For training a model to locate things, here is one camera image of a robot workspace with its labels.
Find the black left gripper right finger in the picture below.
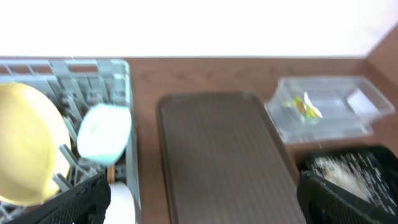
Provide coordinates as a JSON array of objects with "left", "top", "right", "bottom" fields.
[{"left": 297, "top": 170, "right": 397, "bottom": 224}]

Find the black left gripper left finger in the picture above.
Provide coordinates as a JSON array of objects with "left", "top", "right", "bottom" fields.
[{"left": 7, "top": 174, "right": 111, "bottom": 224}]

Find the white plastic cup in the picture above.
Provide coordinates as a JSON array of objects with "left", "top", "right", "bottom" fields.
[{"left": 103, "top": 182, "right": 136, "bottom": 224}]

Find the yellow round plate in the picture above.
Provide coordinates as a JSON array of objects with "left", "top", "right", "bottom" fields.
[{"left": 1, "top": 83, "right": 71, "bottom": 206}]

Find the light blue bowl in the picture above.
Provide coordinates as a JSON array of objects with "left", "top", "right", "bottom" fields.
[{"left": 76, "top": 104, "right": 132, "bottom": 166}]

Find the green snack wrapper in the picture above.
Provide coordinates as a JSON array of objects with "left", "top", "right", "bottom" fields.
[{"left": 284, "top": 96, "right": 317, "bottom": 119}]

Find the wooden chopstick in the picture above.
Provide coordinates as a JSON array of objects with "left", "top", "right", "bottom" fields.
[{"left": 106, "top": 166, "right": 116, "bottom": 184}]

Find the aluminium foil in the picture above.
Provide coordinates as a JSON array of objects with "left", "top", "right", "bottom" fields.
[{"left": 303, "top": 92, "right": 323, "bottom": 118}]

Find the spilled rice waste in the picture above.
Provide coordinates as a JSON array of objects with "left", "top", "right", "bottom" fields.
[{"left": 310, "top": 152, "right": 397, "bottom": 215}]

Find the black waste tray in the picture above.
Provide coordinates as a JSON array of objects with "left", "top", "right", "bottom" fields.
[{"left": 297, "top": 145, "right": 397, "bottom": 224}]

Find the clear plastic waste bin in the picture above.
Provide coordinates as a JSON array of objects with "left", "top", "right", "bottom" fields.
[{"left": 264, "top": 76, "right": 396, "bottom": 144}]

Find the dark brown serving tray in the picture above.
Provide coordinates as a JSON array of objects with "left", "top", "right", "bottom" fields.
[{"left": 157, "top": 91, "right": 305, "bottom": 224}]

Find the grey plastic dish rack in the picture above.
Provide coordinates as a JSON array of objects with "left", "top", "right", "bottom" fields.
[{"left": 1, "top": 59, "right": 142, "bottom": 223}]

